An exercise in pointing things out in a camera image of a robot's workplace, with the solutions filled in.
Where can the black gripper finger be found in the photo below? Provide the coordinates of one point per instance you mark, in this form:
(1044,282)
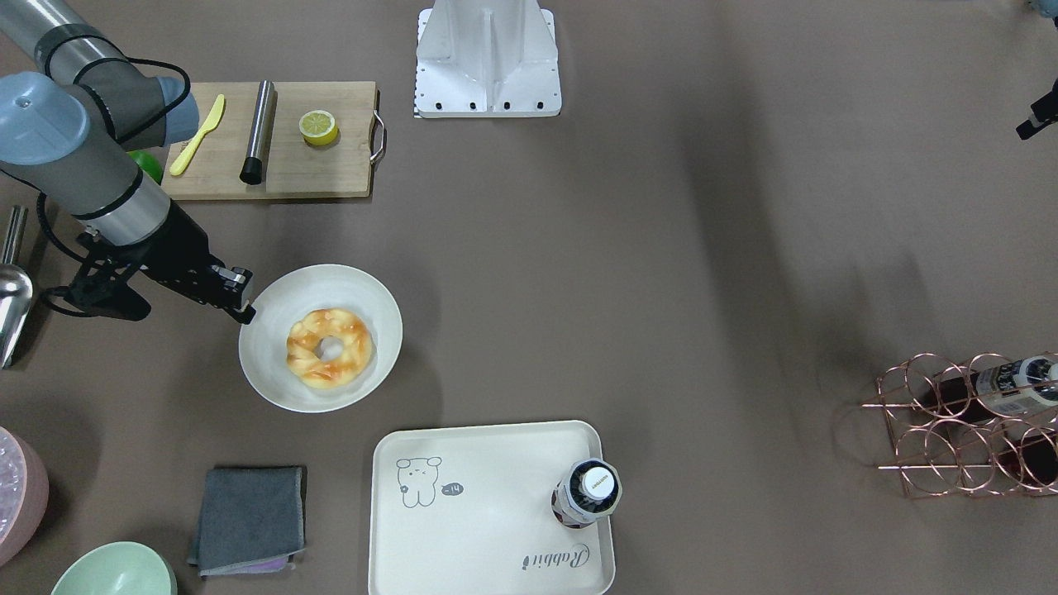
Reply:
(1043,114)

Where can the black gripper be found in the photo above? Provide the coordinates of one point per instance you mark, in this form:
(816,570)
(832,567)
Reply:
(175,250)

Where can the twisted glazed donut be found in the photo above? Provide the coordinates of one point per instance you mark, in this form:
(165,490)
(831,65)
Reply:
(307,335)

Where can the white round plate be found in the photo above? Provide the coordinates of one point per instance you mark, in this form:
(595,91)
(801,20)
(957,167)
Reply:
(262,344)

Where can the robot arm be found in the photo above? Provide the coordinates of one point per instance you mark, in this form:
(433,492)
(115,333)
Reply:
(68,129)

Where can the cream rabbit tray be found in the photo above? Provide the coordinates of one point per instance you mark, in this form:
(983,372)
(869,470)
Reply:
(469,511)

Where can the tea bottle on tray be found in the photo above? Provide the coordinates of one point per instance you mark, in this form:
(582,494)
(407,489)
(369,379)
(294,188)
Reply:
(590,491)

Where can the steel muddler black tip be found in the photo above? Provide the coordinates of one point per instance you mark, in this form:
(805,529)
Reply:
(254,168)

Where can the yellow plastic knife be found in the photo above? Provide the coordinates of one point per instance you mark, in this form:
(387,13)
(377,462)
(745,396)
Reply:
(210,124)

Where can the bamboo cutting board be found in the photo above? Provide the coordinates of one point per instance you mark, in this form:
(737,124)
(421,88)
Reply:
(295,169)

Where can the green lime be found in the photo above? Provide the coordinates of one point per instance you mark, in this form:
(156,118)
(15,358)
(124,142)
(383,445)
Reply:
(149,164)

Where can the half lemon slice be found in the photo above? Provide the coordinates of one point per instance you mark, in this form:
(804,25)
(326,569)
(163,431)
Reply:
(318,128)

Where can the grey folded cloth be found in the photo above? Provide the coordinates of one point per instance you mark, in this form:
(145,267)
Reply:
(251,520)

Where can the steel ice scoop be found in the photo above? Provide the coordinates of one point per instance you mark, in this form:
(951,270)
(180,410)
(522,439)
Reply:
(17,290)

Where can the tea bottle in rack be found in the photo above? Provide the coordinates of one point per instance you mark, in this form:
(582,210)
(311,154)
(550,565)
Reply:
(1019,388)

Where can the pink bowl of ice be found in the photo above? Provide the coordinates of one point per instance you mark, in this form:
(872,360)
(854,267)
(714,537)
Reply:
(25,491)

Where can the mint green bowl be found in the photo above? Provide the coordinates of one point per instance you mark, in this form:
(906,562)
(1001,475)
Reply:
(124,567)

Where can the copper wire bottle rack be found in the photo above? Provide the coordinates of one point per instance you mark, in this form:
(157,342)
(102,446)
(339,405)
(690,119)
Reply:
(934,456)

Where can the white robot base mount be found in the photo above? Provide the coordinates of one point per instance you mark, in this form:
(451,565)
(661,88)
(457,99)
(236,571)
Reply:
(487,59)

